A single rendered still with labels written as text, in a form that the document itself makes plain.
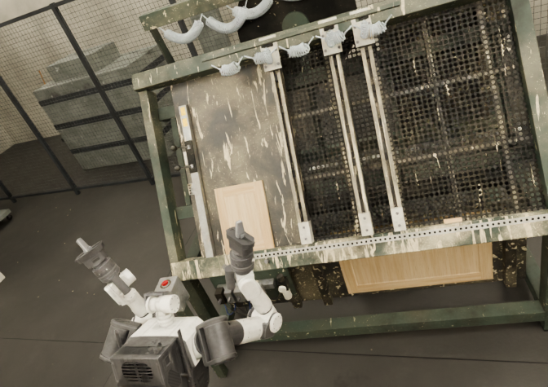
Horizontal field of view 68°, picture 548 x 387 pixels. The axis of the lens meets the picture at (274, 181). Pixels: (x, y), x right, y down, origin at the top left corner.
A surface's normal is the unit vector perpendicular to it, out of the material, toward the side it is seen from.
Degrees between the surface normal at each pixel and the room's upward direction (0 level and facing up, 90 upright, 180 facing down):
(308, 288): 90
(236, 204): 57
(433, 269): 90
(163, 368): 90
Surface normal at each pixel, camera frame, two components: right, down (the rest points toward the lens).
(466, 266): -0.13, 0.57
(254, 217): -0.27, 0.04
